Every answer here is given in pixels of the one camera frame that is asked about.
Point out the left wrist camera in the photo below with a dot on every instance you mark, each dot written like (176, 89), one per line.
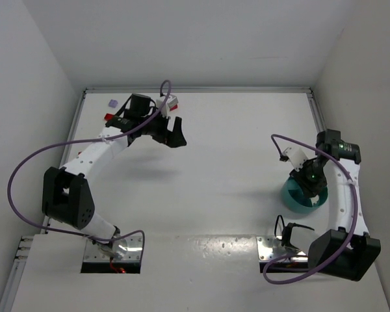
(161, 103)

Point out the red lego brick left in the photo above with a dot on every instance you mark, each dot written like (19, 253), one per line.
(108, 116)

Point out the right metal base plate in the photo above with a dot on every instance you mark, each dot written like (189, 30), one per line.
(269, 248)

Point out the lilac lego brick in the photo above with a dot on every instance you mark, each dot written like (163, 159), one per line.
(113, 103)

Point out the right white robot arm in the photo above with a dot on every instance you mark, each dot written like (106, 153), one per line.
(345, 249)

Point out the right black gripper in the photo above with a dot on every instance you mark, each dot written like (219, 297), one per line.
(312, 187)

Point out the teal divided round container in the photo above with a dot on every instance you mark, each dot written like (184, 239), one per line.
(294, 199)

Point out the metal base plate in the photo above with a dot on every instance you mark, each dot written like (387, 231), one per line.
(128, 249)
(269, 248)

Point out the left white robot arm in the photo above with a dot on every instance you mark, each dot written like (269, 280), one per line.
(66, 195)

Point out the beige lego brick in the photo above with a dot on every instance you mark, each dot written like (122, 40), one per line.
(315, 201)

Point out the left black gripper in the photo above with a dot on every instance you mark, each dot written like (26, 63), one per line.
(166, 130)

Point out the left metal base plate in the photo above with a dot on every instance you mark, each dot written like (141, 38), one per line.
(128, 249)

